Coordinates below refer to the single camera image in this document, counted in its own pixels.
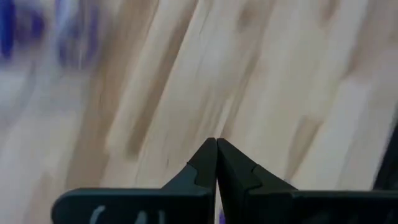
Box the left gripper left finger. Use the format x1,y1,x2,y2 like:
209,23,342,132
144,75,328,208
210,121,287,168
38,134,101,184
51,138,218,224

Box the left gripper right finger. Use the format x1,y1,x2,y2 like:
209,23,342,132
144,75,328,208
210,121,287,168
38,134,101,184
216,139,398,224

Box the clear plastic bin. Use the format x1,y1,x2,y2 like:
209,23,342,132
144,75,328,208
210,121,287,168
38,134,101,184
0,0,108,131

